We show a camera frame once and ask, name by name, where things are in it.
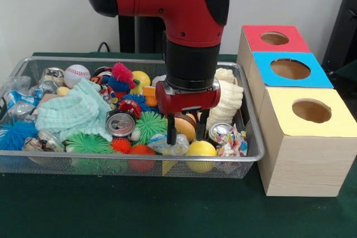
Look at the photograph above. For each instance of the black chair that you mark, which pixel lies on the black chair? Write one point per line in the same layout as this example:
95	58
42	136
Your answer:
343	26

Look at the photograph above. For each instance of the large blue spiky ball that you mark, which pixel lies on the large blue spiky ball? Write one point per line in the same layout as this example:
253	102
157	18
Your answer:
16	136

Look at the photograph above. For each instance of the white baseball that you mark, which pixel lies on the white baseball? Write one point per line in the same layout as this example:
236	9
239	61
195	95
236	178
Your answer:
76	75

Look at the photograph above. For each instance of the crushed red drink can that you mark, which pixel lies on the crushed red drink can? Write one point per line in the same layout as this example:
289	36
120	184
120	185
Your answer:
220	130

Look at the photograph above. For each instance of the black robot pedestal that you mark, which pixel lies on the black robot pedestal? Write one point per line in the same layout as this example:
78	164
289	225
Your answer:
127	34

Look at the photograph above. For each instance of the crushed clear plastic bottle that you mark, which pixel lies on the crushed clear plastic bottle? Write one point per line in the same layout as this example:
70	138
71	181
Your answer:
159	141

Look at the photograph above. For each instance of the yellow ball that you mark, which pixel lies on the yellow ball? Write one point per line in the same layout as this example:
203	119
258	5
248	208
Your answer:
200	150

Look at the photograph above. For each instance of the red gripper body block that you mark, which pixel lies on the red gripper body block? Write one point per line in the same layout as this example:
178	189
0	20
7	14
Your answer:
189	100

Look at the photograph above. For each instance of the toy hamburger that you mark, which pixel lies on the toy hamburger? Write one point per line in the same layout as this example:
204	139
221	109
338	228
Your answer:
185	128

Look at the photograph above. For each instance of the orange toy building block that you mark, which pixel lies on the orange toy building block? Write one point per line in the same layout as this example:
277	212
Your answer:
149	93

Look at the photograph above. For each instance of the dark green tablecloth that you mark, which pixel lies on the dark green tablecloth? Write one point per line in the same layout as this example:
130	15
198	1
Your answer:
350	72
139	210

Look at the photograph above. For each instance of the crushed black drink can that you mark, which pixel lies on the crushed black drink can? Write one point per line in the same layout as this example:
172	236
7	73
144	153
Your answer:
120	123

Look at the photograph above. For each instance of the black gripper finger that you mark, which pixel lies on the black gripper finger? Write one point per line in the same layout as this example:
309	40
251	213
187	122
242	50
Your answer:
202	126
171	129

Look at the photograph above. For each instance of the green spiky ball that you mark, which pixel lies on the green spiky ball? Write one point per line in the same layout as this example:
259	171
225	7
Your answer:
150	126

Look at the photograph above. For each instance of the shallow mesh bin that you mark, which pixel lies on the shallow mesh bin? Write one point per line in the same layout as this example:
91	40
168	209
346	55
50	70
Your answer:
33	165

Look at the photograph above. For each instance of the cream cloth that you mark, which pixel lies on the cream cloth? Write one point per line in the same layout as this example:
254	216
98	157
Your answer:
228	96

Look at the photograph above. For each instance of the mint green cloth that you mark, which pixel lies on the mint green cloth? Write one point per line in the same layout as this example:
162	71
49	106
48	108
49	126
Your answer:
69	109

